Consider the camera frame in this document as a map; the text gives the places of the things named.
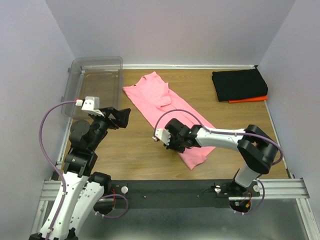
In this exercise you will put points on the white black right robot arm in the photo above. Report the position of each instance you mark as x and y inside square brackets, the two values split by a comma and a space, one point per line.
[257, 149]

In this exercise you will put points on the folded orange t shirt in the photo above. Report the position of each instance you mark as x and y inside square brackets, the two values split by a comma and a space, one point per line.
[247, 100]

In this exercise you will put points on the clear plastic bin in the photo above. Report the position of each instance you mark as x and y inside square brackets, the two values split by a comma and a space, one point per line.
[96, 77]

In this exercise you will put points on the folded black t shirt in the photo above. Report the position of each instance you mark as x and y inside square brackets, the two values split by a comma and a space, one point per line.
[235, 85]

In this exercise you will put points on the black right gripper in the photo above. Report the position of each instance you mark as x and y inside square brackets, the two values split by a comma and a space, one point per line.
[180, 150]

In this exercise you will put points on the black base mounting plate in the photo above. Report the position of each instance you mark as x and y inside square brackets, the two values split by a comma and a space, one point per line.
[175, 194]

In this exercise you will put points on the aluminium frame rail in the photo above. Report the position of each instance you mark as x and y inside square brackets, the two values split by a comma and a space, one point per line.
[291, 188]

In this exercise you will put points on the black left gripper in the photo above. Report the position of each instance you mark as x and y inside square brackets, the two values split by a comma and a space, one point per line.
[122, 115]

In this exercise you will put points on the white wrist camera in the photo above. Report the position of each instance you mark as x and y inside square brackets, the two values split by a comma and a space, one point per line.
[90, 105]
[163, 135]

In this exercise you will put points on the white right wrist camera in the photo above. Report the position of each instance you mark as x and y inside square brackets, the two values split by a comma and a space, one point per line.
[163, 135]

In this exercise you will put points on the pink t shirt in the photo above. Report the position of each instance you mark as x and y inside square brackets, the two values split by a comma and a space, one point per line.
[158, 104]

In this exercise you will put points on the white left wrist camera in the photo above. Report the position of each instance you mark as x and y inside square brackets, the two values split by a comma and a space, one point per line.
[90, 105]

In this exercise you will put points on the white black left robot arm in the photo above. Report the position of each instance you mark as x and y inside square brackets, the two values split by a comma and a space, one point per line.
[80, 188]

